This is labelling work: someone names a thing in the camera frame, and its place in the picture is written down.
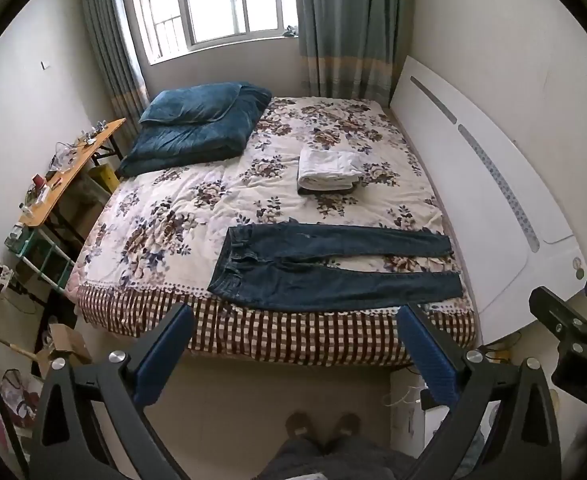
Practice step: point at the teal pillow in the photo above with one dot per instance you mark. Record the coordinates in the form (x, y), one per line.
(193, 102)

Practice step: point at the person's right shoe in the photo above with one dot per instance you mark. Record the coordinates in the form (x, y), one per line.
(348, 425)

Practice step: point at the folded white towel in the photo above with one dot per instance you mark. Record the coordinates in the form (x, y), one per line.
(328, 166)

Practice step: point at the red cup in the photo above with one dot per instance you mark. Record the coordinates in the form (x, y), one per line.
(39, 181)

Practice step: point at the teal folded blanket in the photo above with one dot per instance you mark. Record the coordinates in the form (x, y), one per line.
(188, 145)

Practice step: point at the person's left shoe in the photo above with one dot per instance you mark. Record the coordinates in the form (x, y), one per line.
(298, 426)

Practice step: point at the green rack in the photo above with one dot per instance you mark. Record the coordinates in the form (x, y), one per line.
(38, 255)

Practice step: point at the cardboard box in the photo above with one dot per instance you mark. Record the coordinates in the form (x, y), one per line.
(68, 342)

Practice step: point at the pink patterned bag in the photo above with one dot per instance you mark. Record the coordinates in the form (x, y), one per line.
(18, 400)

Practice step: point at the brown checked bed sheet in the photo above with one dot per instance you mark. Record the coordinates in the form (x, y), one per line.
(273, 335)

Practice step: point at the grey-blue curtain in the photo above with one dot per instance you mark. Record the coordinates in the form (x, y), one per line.
(348, 25)
(108, 35)

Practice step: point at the wooden desk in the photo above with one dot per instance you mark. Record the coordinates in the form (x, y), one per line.
(73, 172)

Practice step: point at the person's shoe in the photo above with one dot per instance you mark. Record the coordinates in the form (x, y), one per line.
(298, 426)
(348, 425)

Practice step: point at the white headboard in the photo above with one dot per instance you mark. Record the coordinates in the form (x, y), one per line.
(473, 195)

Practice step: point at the floral quilt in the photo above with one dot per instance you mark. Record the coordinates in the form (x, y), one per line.
(183, 210)

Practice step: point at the white nightstand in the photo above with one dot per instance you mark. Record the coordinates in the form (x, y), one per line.
(406, 410)

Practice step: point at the folded dark cloth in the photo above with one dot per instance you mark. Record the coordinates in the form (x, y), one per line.
(323, 191)

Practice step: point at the person's legs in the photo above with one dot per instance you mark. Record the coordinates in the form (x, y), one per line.
(333, 462)

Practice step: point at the yellow box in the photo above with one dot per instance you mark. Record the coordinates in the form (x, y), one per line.
(102, 177)

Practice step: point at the window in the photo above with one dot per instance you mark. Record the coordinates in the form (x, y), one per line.
(218, 0)

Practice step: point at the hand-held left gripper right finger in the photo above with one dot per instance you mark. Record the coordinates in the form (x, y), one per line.
(429, 357)

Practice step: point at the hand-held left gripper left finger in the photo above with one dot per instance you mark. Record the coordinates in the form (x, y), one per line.
(166, 347)

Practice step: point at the dark blue denim pants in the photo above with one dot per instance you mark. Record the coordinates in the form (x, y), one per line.
(323, 287)

